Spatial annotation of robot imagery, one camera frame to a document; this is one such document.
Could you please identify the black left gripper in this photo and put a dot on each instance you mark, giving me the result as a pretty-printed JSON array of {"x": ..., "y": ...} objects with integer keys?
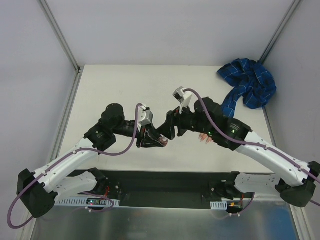
[{"x": 141, "y": 137}]

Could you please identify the left aluminium frame post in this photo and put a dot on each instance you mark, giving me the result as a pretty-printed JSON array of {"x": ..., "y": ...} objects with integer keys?
[{"x": 59, "y": 34}]

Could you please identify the aluminium rail right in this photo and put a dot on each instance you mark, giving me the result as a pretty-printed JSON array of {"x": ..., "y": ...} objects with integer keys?
[{"x": 267, "y": 197}]

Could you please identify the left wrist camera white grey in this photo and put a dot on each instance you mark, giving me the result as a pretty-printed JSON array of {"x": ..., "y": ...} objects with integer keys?
[{"x": 144, "y": 116}]

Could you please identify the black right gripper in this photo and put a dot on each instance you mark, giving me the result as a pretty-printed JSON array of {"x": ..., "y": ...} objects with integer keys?
[{"x": 178, "y": 122}]

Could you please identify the blue plaid shirt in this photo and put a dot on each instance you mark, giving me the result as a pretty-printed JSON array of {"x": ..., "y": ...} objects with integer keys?
[{"x": 249, "y": 80}]

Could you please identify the right aluminium frame post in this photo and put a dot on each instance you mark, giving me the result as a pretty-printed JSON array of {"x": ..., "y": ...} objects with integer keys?
[{"x": 292, "y": 9}]

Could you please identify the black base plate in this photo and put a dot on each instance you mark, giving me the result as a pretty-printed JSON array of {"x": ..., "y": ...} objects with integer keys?
[{"x": 172, "y": 190}]

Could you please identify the white cable duct right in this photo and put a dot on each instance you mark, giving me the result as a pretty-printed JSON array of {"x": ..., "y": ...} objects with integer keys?
[{"x": 219, "y": 205}]

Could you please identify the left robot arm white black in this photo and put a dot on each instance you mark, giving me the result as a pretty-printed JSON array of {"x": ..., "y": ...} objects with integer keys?
[{"x": 112, "y": 136}]

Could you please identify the white cable duct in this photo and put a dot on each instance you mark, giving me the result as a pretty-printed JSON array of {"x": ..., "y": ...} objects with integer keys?
[
  {"x": 219, "y": 205},
  {"x": 85, "y": 201}
]

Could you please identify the red nail polish bottle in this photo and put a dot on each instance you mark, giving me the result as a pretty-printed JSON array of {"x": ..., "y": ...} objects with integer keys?
[{"x": 164, "y": 141}]

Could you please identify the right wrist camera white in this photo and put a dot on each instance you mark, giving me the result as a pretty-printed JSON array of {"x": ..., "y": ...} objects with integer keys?
[{"x": 184, "y": 98}]

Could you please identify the aluminium frame post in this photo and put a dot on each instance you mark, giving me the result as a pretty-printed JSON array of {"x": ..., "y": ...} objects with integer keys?
[
  {"x": 59, "y": 34},
  {"x": 292, "y": 9}
]

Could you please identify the white cable duct left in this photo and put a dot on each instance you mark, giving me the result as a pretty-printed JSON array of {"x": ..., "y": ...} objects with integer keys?
[{"x": 85, "y": 201}]

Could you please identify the mannequin hand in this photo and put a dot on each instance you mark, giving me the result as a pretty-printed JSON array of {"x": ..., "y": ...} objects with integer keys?
[{"x": 205, "y": 138}]

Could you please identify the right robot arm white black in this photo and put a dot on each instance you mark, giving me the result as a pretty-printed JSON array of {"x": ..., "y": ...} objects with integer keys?
[{"x": 291, "y": 179}]

